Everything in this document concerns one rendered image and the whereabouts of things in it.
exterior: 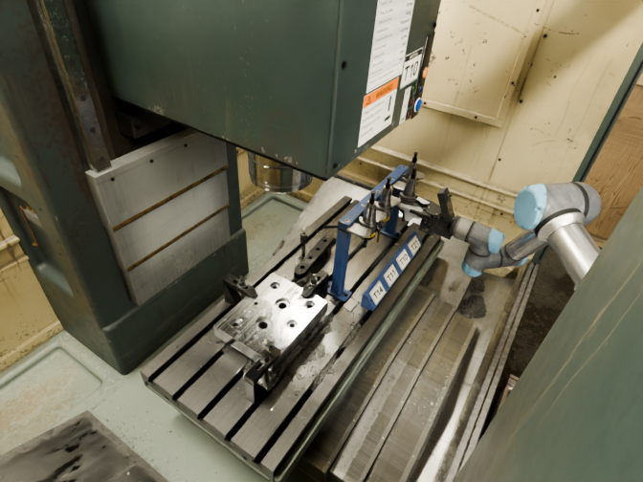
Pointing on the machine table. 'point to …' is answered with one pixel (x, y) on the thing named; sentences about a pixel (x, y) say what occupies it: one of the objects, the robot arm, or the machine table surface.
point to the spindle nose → (276, 176)
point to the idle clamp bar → (313, 258)
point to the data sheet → (389, 41)
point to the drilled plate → (308, 317)
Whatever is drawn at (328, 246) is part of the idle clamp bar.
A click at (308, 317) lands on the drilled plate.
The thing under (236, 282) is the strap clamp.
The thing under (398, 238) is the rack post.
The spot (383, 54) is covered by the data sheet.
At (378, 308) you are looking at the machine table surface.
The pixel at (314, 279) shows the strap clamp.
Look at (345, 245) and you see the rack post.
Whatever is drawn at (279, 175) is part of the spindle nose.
